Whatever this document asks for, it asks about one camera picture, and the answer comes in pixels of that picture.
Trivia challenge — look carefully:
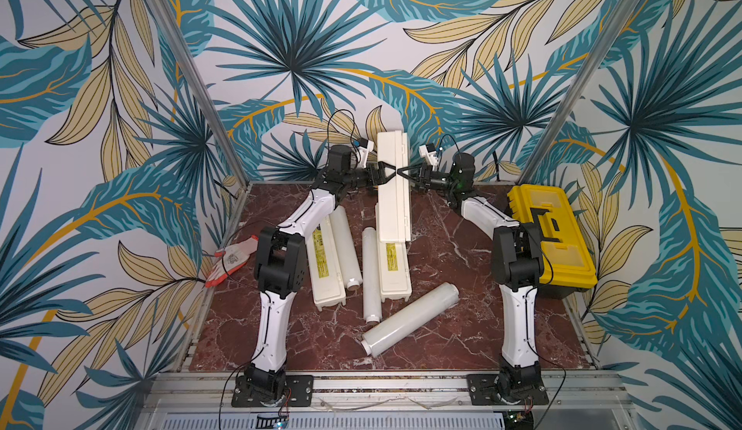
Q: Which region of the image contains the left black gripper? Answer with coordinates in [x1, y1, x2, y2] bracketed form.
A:
[345, 160, 401, 189]

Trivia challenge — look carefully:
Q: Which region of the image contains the large diagonal wrap roll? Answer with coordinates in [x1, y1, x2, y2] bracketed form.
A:
[361, 283, 459, 358]

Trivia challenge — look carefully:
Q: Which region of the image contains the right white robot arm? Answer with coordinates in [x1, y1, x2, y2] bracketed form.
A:
[396, 153, 545, 371]

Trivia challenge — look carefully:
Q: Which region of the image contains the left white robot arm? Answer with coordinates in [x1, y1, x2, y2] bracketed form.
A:
[249, 145, 396, 373]

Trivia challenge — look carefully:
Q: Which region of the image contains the left thick wrap roll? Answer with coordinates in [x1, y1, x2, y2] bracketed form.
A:
[330, 206, 362, 290]

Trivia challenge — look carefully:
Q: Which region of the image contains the thin middle wrap roll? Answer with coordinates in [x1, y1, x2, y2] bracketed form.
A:
[362, 227, 383, 324]

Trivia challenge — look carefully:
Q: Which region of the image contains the middle white dispenser box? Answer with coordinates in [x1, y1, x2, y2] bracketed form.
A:
[378, 242, 413, 302]

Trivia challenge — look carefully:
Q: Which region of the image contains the white dispenser box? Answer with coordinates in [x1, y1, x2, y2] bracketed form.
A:
[378, 242, 413, 302]
[306, 217, 346, 311]

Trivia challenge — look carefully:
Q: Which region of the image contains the left white dispenser box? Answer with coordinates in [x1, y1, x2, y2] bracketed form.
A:
[306, 217, 346, 311]

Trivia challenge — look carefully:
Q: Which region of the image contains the yellow black toolbox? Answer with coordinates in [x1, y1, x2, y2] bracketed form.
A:
[508, 184, 597, 300]

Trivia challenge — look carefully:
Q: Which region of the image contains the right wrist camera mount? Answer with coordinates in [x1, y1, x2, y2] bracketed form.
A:
[419, 143, 442, 170]

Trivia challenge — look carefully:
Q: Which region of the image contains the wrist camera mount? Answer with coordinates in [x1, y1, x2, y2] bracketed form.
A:
[419, 143, 442, 170]
[352, 138, 375, 169]

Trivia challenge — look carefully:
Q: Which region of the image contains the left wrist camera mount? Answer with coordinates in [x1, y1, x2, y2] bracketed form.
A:
[352, 138, 375, 169]

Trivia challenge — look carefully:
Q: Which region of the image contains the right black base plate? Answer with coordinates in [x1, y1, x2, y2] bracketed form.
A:
[466, 371, 550, 406]

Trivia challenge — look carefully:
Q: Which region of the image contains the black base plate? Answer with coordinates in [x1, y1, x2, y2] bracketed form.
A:
[466, 371, 550, 406]
[231, 375, 314, 409]

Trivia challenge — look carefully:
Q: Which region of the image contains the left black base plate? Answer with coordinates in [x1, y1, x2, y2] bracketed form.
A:
[231, 375, 314, 409]

